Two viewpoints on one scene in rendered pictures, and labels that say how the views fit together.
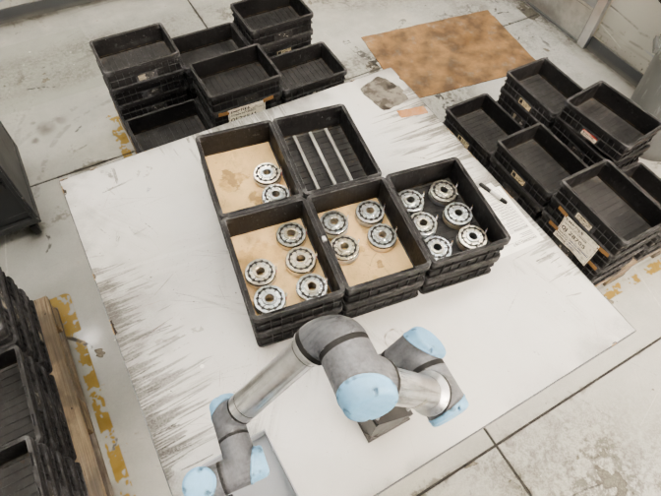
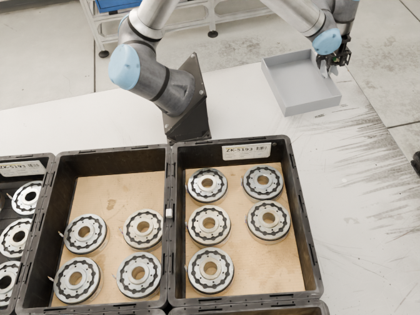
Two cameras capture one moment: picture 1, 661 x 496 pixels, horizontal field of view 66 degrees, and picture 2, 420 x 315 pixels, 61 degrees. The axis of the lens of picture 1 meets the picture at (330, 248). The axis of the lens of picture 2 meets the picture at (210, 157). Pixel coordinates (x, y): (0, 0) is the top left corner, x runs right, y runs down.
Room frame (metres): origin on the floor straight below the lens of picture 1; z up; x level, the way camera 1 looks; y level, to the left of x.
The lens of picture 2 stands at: (1.22, 0.29, 1.64)
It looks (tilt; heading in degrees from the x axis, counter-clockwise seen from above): 54 degrees down; 207
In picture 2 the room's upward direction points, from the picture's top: 7 degrees counter-clockwise
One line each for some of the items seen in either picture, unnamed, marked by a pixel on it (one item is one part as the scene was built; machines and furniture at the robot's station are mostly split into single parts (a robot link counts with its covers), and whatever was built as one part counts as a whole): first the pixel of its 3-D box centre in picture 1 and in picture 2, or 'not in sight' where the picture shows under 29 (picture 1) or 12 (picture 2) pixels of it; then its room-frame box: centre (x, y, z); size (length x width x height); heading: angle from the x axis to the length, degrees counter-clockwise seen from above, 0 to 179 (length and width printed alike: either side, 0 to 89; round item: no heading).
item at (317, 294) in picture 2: (280, 255); (237, 210); (0.87, 0.16, 0.92); 0.40 x 0.30 x 0.02; 24
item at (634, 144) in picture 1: (592, 145); not in sight; (2.06, -1.37, 0.37); 0.42 x 0.34 x 0.46; 33
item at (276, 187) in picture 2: (270, 298); (262, 181); (0.74, 0.18, 0.86); 0.10 x 0.10 x 0.01
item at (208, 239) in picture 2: (300, 259); (209, 224); (0.90, 0.10, 0.86); 0.10 x 0.10 x 0.01
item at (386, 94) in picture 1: (384, 92); not in sight; (1.96, -0.20, 0.71); 0.22 x 0.19 x 0.01; 33
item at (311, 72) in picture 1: (304, 90); not in sight; (2.40, 0.22, 0.31); 0.40 x 0.30 x 0.34; 123
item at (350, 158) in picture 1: (325, 157); not in sight; (1.36, 0.05, 0.87); 0.40 x 0.30 x 0.11; 24
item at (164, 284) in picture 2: (366, 230); (104, 219); (0.99, -0.12, 0.92); 0.40 x 0.30 x 0.02; 24
